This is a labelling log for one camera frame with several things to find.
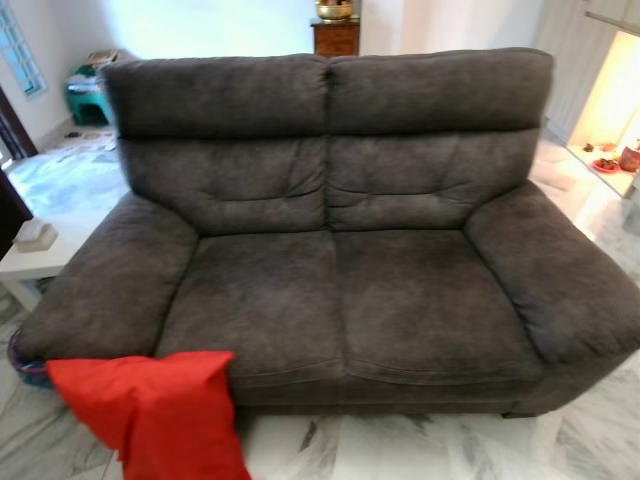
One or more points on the beige tissue box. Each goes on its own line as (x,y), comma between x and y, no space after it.
(35,238)

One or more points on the red plate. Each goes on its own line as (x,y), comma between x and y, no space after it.
(605,165)

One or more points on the white lit wall shelf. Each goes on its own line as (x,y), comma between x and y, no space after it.
(610,110)

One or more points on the brown wooden cabinet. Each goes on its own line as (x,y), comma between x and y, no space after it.
(335,40)

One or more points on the glass louvre window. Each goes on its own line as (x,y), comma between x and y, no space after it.
(18,50)

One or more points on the purple and blue basket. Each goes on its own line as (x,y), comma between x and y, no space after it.
(25,370)

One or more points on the brown jar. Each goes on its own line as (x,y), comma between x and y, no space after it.
(630,160)

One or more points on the dark grey fabric sofa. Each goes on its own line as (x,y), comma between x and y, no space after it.
(340,290)

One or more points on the green plastic stool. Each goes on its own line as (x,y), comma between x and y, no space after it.
(85,105)

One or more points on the white side table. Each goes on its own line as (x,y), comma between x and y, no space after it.
(30,264)

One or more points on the red pillow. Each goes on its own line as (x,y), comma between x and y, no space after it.
(150,410)

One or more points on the brass pot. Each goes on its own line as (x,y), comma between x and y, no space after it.
(335,9)

